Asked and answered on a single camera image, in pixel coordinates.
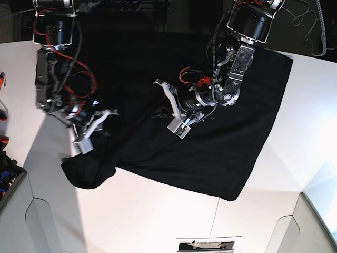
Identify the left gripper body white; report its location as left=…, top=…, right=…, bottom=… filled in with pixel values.
left=153, top=79, right=215, bottom=127

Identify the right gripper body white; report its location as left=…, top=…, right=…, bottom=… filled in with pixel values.
left=62, top=104, right=118, bottom=154

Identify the black t-shirt with graphic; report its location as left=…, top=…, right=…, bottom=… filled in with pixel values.
left=61, top=31, right=293, bottom=201

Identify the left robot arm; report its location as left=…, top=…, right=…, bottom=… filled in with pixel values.
left=155, top=1, right=284, bottom=139

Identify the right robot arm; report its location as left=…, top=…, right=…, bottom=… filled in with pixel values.
left=33, top=1, right=118, bottom=154

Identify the grey bin with colourful clothes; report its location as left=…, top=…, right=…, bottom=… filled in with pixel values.
left=1, top=135, right=27, bottom=213

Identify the orange black tool at edge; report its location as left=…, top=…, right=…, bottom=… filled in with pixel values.
left=0, top=72, right=6, bottom=89

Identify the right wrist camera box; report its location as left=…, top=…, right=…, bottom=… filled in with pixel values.
left=71, top=138, right=94, bottom=155

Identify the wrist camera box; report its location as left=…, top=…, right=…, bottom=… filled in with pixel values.
left=71, top=138, right=94, bottom=155
left=167, top=118, right=191, bottom=139

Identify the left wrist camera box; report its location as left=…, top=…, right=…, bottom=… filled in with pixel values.
left=167, top=118, right=191, bottom=139

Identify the grey looped cable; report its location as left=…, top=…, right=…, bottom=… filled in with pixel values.
left=291, top=0, right=337, bottom=56

